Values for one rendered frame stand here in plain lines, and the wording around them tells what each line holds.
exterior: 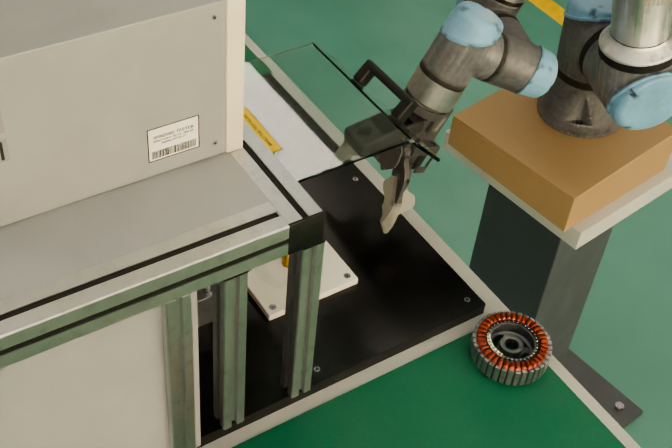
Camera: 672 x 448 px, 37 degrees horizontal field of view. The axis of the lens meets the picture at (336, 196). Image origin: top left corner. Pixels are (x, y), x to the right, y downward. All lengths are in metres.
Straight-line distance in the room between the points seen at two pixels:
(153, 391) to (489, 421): 0.47
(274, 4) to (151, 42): 2.51
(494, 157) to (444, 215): 1.05
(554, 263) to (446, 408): 0.56
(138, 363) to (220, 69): 0.33
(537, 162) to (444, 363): 0.41
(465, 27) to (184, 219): 0.52
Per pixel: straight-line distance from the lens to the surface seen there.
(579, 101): 1.72
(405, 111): 1.35
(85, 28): 1.00
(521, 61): 1.47
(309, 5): 3.53
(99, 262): 1.04
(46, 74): 1.00
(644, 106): 1.56
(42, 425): 1.14
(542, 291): 1.93
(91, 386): 1.12
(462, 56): 1.42
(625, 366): 2.53
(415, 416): 1.38
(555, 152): 1.71
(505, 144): 1.71
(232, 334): 1.18
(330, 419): 1.36
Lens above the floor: 1.87
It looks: 42 degrees down
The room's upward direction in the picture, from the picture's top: 6 degrees clockwise
